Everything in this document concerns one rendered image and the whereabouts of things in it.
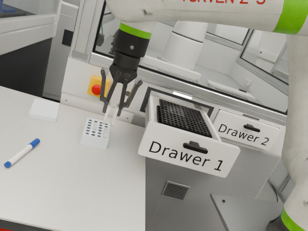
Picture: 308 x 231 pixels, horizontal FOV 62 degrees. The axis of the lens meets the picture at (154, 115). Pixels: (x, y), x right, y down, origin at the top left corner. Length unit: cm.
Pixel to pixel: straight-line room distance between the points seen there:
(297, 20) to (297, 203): 42
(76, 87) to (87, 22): 25
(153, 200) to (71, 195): 72
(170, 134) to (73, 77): 50
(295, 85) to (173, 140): 36
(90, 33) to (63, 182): 56
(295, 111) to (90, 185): 59
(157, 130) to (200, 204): 71
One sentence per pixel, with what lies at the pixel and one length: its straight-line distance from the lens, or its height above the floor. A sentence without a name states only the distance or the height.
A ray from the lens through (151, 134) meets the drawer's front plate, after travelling 73.
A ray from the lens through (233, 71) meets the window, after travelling 109.
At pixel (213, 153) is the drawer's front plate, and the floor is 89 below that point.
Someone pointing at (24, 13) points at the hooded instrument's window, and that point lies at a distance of 154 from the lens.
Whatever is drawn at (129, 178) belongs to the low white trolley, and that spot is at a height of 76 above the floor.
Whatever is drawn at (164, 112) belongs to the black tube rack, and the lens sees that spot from 91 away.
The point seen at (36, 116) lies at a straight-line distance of 94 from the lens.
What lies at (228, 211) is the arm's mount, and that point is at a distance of 81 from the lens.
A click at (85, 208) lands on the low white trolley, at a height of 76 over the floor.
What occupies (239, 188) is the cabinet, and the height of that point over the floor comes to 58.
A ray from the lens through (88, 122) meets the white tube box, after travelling 91.
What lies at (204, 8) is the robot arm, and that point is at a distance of 56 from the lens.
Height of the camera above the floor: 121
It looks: 22 degrees down
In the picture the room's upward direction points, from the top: 20 degrees clockwise
